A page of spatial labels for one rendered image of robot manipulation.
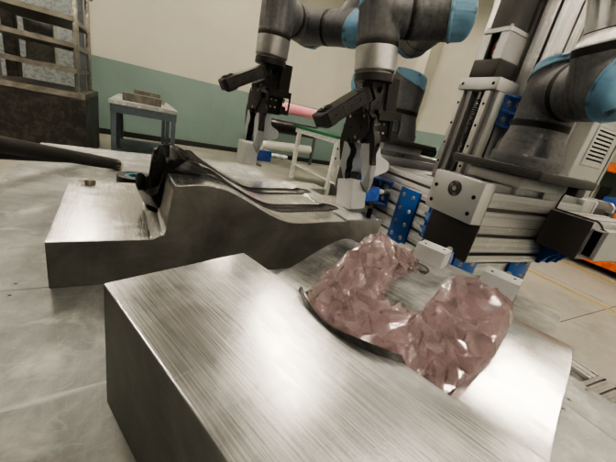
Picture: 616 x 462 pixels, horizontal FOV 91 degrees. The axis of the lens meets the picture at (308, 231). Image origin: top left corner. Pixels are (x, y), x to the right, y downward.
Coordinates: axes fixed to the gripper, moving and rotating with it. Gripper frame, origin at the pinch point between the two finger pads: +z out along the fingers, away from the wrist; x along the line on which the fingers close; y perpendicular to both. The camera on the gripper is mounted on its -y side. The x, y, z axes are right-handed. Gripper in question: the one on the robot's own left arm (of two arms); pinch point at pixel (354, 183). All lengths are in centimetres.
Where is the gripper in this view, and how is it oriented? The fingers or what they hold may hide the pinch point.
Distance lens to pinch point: 63.0
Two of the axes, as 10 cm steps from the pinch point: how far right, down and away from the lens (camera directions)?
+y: 8.6, -1.1, 5.0
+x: -5.1, -2.9, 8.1
